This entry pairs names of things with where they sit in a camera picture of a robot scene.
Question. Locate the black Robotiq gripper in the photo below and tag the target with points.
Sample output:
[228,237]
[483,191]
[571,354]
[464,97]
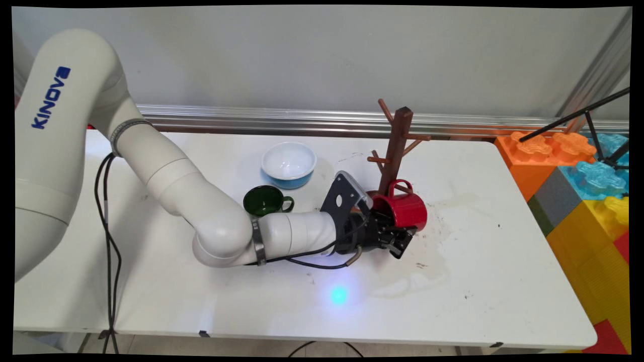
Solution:
[365,236]

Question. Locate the red enamel mug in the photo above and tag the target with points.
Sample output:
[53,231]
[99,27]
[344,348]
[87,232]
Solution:
[407,208]

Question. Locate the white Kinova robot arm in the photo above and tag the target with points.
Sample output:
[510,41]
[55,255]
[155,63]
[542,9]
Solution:
[65,151]

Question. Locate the brown wooden mug tree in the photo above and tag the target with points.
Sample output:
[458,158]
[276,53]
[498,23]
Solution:
[397,146]

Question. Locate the white bowl with blue outside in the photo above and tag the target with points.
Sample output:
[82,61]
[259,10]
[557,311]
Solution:
[288,161]

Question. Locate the dark green mug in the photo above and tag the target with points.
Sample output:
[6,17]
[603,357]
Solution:
[264,201]

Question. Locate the green toy brick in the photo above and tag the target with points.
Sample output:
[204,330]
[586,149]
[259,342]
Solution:
[541,216]

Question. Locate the orange toy brick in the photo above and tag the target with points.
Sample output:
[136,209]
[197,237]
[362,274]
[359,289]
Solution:
[528,158]

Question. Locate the grey toy brick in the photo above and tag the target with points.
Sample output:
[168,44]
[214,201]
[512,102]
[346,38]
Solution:
[558,198]

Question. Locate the yellow toy brick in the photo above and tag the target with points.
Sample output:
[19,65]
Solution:
[583,251]

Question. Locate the blue toy brick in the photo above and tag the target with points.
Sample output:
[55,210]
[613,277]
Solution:
[598,178]

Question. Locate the black tripod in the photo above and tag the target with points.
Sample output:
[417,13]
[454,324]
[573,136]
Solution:
[593,130]

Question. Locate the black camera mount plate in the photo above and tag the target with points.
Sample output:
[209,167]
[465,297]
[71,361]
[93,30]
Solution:
[338,201]

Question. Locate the aluminium frame rail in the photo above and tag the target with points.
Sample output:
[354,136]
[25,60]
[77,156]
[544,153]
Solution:
[302,118]

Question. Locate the aluminium frame post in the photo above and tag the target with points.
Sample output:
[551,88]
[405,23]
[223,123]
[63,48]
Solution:
[598,70]

